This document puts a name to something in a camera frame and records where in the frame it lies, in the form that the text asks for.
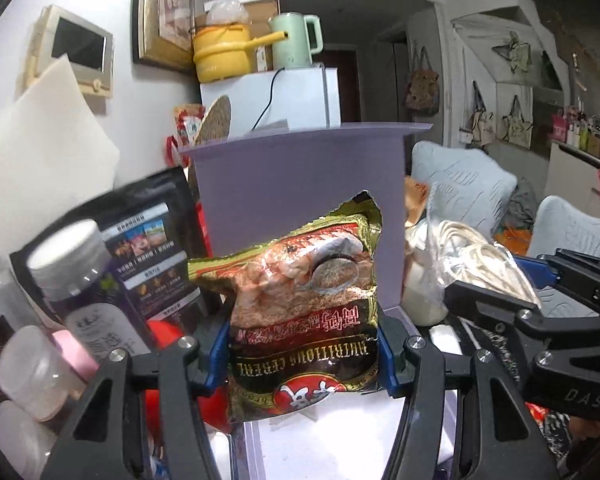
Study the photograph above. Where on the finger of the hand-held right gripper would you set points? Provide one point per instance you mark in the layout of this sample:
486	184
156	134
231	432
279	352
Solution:
535	270
490	305

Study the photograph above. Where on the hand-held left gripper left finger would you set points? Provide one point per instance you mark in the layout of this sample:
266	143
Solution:
216	360

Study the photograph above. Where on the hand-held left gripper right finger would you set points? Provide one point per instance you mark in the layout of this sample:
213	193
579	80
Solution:
391	360

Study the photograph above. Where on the long red sachet packet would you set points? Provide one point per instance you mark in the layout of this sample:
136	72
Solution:
542	417

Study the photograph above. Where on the golden cereal packet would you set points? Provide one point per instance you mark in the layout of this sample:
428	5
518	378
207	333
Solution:
290	300

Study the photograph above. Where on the purple gift box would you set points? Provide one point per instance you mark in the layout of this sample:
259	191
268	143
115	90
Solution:
300	185

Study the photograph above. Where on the orange cloth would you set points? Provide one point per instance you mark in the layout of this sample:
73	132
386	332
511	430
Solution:
514	241

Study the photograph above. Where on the red canister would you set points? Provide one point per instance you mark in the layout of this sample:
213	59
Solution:
162	332

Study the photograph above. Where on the large leaf-pattern blue chair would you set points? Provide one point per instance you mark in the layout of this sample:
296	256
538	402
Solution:
575	225

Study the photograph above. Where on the grey cloth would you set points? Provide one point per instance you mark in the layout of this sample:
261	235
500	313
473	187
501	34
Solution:
522	202

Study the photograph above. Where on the white cabinet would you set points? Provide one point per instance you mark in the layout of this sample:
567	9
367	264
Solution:
577	180

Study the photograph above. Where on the small leaf-pattern blue chair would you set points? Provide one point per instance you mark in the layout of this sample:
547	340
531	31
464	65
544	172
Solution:
460	180

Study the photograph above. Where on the black printed pouch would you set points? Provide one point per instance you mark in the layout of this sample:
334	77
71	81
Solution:
150	260

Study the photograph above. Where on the orange patterned bag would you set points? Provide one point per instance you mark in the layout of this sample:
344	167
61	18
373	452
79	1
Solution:
416	200

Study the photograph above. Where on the pink container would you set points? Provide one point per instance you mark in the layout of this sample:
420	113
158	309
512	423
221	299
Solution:
77	357

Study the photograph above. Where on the row of bottles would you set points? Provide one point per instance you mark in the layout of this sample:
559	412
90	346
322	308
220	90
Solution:
587	132

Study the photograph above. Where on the white printed tote bag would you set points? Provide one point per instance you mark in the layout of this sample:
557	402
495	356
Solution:
517	122
480	120

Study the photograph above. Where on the dark jar with white label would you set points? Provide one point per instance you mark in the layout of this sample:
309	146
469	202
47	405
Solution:
80	300

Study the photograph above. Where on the brown patterned tote bag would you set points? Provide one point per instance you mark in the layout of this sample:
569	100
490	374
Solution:
422	87

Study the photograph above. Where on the red and green snack bag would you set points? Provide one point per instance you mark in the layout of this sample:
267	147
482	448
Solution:
187	125

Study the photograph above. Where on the round woven mat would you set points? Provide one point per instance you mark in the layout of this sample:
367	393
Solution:
215	117

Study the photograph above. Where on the dark brown door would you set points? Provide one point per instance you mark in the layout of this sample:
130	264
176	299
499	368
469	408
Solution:
345	80

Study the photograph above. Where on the white fridge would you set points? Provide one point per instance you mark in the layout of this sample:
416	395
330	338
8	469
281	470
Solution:
300	100

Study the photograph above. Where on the white foam board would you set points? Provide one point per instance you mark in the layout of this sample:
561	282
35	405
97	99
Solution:
40	150

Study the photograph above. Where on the yellow cooking pot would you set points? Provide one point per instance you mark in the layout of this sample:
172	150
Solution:
220	57

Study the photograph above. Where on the light green electric kettle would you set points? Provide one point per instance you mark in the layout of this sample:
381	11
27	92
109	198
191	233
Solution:
292	42

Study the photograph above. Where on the clear plastic bag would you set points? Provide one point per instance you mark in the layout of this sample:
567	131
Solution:
225	11

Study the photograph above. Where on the framed picture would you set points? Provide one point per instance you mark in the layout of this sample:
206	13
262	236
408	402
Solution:
165	10

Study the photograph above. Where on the brown cardboard box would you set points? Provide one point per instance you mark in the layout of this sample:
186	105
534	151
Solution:
260	7

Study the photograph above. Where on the star-shaped wall decoration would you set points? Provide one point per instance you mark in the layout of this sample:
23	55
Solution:
512	55

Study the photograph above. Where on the beige wall intercom panel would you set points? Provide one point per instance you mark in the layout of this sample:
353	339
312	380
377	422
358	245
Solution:
75	45

